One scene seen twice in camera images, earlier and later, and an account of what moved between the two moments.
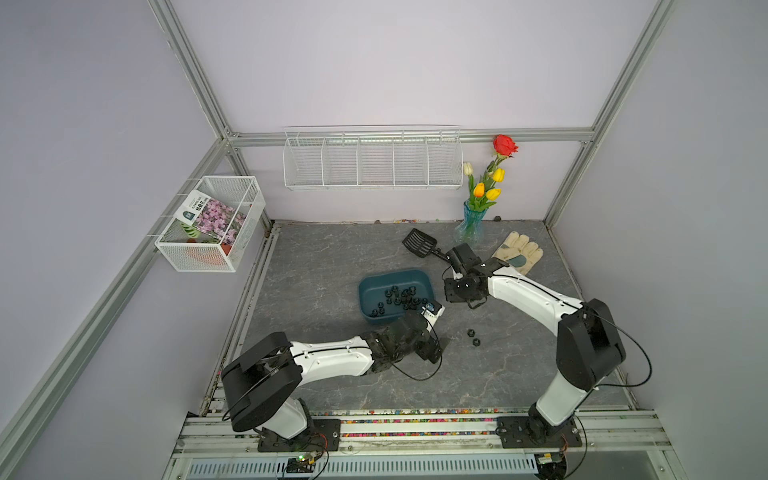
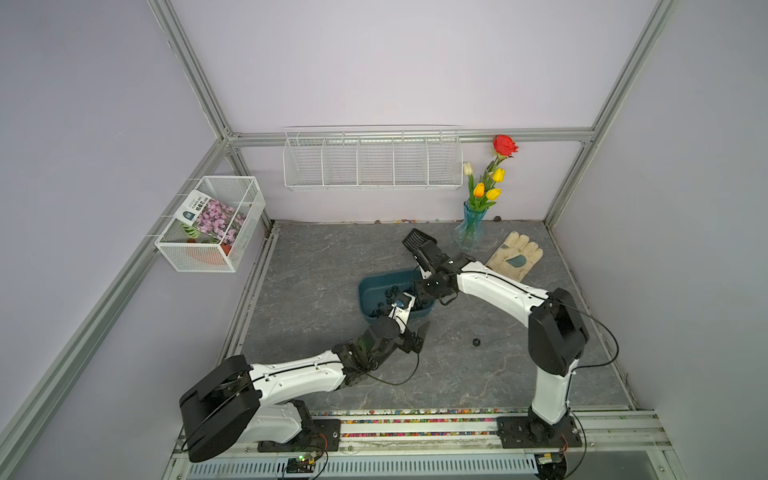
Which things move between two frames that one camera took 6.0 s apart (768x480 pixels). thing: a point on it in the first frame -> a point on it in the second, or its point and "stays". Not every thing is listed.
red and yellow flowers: (484, 193) stays
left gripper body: (423, 347) -> (405, 341)
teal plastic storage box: (385, 298) stays
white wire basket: (212, 220) stays
